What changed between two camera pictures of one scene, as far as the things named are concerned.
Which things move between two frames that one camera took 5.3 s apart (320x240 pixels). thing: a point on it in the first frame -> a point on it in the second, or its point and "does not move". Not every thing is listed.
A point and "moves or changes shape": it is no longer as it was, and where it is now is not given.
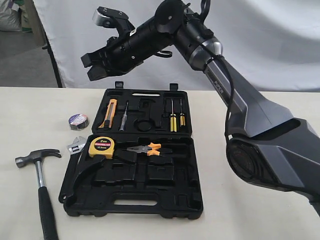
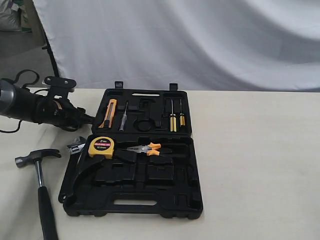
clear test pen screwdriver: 124,119 does not move
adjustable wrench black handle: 68,183 moves or changes shape
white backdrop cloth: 275,43 does not move
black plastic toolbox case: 141,158 does not move
